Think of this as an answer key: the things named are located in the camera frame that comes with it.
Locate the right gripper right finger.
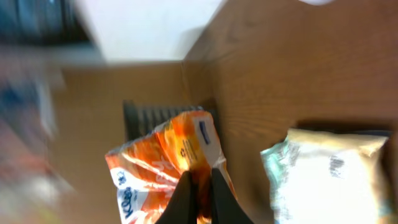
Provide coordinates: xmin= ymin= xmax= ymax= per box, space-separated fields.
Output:
xmin=211 ymin=168 xmax=253 ymax=224

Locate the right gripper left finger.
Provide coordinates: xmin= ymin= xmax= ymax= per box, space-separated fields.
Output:
xmin=156 ymin=171 xmax=197 ymax=224

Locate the grey plastic mesh basket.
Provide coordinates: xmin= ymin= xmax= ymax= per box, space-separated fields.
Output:
xmin=123 ymin=100 xmax=220 ymax=141

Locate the orange tissue pack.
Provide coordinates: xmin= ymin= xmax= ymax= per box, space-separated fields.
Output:
xmin=105 ymin=110 xmax=234 ymax=223

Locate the cream snack bag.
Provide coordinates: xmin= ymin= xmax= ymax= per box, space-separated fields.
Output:
xmin=260 ymin=129 xmax=397 ymax=224

